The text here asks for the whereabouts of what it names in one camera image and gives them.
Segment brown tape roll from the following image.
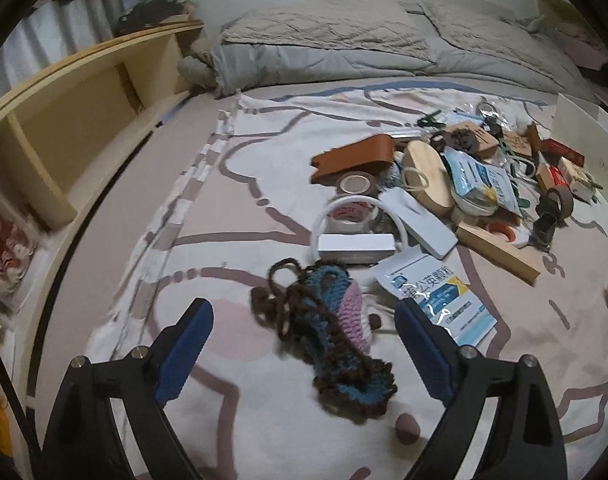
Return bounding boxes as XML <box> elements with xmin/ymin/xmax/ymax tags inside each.
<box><xmin>338</xmin><ymin>171</ymin><xmax>376</xmax><ymax>197</ymax></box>

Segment beige quilted pillow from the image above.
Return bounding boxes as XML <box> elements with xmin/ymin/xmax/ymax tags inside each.
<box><xmin>419</xmin><ymin>0</ymin><xmax>560</xmax><ymax>68</ymax></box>
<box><xmin>220</xmin><ymin>0</ymin><xmax>437</xmax><ymax>58</ymax></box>

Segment brown leather case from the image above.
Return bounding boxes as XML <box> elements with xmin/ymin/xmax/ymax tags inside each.
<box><xmin>311</xmin><ymin>134</ymin><xmax>396</xmax><ymax>186</ymax></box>

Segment long wooden block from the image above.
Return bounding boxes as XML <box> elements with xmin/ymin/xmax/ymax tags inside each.
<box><xmin>456</xmin><ymin>221</ymin><xmax>541</xmax><ymax>286</ymax></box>

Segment printed blanket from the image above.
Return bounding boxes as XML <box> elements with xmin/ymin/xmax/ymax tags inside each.
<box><xmin>84</xmin><ymin>80</ymin><xmax>608</xmax><ymax>480</ymax></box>

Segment dark tape roll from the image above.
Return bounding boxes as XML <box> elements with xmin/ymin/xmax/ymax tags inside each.
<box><xmin>536</xmin><ymin>187</ymin><xmax>575</xmax><ymax>226</ymax></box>

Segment black binder clip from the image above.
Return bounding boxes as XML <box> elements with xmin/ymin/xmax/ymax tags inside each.
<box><xmin>529</xmin><ymin>212</ymin><xmax>557</xmax><ymax>253</ymax></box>

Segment clear tape roll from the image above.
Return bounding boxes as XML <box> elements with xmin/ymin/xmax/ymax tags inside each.
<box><xmin>329</xmin><ymin>200</ymin><xmax>380</xmax><ymax>233</ymax></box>

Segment blue brown crochet pouch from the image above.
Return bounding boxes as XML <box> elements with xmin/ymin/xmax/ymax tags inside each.
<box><xmin>250</xmin><ymin>258</ymin><xmax>399</xmax><ymax>418</ymax></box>

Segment red box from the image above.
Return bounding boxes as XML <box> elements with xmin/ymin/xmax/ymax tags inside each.
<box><xmin>541</xmin><ymin>139</ymin><xmax>585</xmax><ymax>166</ymax></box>

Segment white rectangular adapter box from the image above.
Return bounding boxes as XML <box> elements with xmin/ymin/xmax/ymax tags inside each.
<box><xmin>316</xmin><ymin>232</ymin><xmax>397</xmax><ymax>266</ymax></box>

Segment wooden bedside shelf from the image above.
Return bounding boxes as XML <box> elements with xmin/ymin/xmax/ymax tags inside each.
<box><xmin>0</xmin><ymin>20</ymin><xmax>205</xmax><ymax>341</ymax></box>

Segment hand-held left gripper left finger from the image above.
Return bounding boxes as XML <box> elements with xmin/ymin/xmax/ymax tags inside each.
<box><xmin>41</xmin><ymin>298</ymin><xmax>215</xmax><ymax>480</ymax></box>

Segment grey duvet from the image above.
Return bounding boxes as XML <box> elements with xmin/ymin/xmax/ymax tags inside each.
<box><xmin>176</xmin><ymin>35</ymin><xmax>600</xmax><ymax>106</ymax></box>

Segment white blue sachet packet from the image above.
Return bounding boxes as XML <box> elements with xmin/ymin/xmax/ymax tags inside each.
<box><xmin>443</xmin><ymin>149</ymin><xmax>525</xmax><ymax>218</ymax></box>
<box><xmin>375</xmin><ymin>252</ymin><xmax>500</xmax><ymax>348</ymax></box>

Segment white pleated curtain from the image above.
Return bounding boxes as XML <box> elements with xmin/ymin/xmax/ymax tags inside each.
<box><xmin>0</xmin><ymin>0</ymin><xmax>130</xmax><ymax>106</ymax></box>

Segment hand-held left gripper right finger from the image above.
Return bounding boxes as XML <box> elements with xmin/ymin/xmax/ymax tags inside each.
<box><xmin>394</xmin><ymin>298</ymin><xmax>570</xmax><ymax>480</ymax></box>

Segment white plastic ring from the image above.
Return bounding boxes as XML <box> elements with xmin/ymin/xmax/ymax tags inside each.
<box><xmin>311</xmin><ymin>195</ymin><xmax>410</xmax><ymax>261</ymax></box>

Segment round wooden box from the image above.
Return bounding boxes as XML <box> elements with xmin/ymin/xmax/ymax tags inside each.
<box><xmin>401</xmin><ymin>139</ymin><xmax>456</xmax><ymax>218</ymax></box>

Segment dark cloth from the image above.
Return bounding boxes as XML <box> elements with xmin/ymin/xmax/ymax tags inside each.
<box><xmin>115</xmin><ymin>0</ymin><xmax>192</xmax><ymax>36</ymax></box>

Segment white flat power bank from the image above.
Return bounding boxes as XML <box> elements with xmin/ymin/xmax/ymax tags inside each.
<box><xmin>379</xmin><ymin>187</ymin><xmax>459</xmax><ymax>261</ymax></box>

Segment framed picture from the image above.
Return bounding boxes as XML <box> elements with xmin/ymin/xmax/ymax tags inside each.
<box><xmin>0</xmin><ymin>170</ymin><xmax>40</xmax><ymax>311</ymax></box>

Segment engraved wooden tag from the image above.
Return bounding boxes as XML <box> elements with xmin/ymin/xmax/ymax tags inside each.
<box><xmin>446</xmin><ymin>121</ymin><xmax>500</xmax><ymax>160</ymax></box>

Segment white cardboard box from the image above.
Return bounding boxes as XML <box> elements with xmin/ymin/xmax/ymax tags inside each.
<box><xmin>554</xmin><ymin>92</ymin><xmax>608</xmax><ymax>191</ymax></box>

